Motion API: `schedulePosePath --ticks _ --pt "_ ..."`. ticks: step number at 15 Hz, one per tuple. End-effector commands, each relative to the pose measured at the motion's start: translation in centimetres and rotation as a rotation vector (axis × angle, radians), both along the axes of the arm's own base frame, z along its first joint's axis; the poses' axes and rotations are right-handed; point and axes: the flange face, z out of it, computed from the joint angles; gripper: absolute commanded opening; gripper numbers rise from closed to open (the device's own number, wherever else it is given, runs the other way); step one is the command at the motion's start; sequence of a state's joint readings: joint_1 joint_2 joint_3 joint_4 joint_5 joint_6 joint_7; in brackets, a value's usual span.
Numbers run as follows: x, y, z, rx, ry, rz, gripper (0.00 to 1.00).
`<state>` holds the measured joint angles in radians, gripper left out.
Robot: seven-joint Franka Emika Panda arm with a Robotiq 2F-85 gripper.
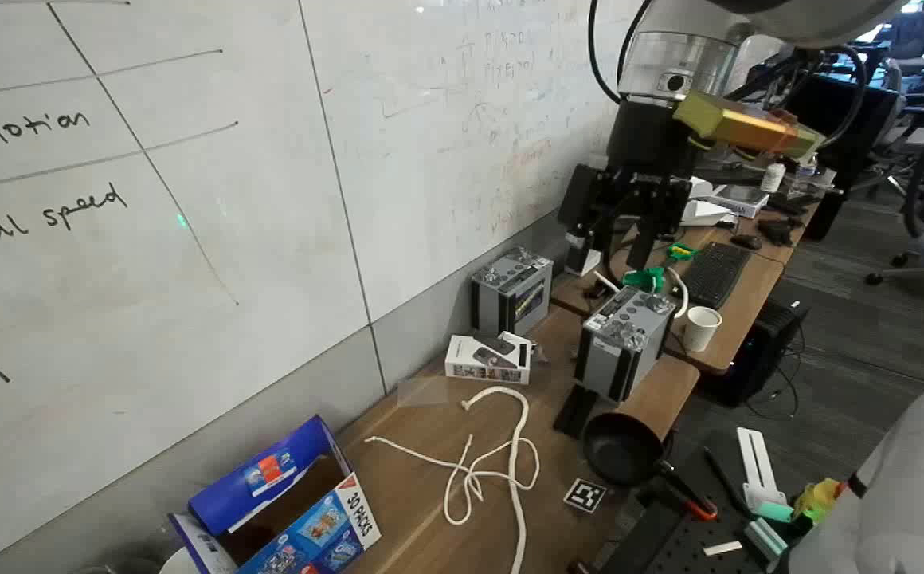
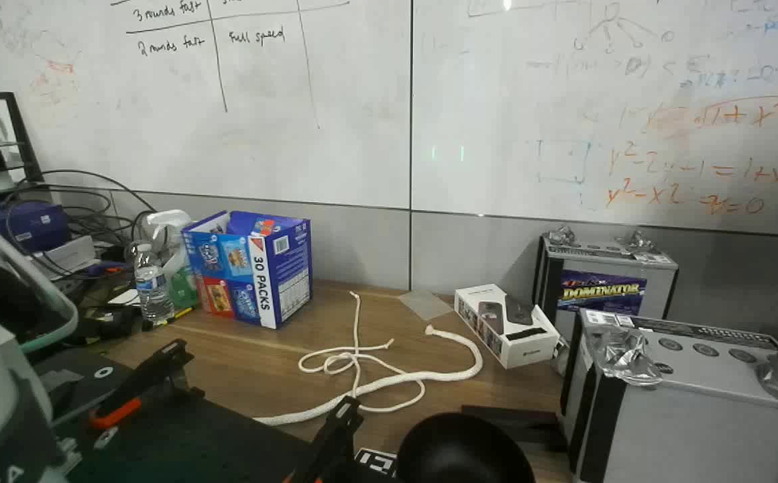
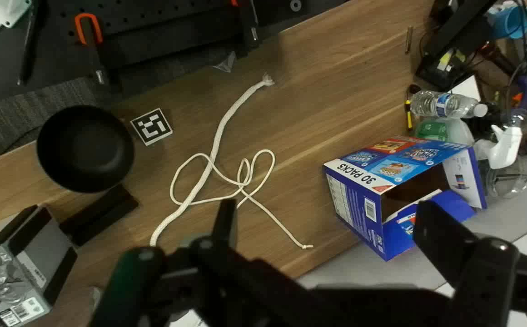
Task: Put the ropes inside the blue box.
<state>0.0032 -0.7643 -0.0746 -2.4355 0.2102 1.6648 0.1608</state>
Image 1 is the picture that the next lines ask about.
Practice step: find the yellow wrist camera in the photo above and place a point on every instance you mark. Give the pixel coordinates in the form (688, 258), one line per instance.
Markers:
(736, 126)

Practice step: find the grey battery near edge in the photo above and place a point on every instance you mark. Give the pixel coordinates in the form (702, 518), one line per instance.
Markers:
(624, 339)

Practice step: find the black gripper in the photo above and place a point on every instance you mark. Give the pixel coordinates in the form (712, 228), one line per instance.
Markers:
(648, 165)

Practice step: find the black white marker tag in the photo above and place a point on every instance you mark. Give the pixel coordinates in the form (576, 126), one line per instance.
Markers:
(584, 496)

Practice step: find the blue snack box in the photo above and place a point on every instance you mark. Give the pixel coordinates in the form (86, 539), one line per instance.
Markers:
(296, 509)

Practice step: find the orange handled black clamp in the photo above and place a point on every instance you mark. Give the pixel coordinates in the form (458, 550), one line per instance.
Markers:
(695, 503)

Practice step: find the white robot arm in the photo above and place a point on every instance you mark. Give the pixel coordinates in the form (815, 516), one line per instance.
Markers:
(677, 53)

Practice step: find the white paper cup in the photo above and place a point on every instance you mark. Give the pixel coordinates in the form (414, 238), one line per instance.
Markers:
(698, 326)

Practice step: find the black keyboard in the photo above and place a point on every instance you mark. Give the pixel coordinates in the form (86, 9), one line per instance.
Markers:
(715, 272)

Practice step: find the small white open box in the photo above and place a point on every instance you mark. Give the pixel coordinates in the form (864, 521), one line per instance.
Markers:
(500, 360)

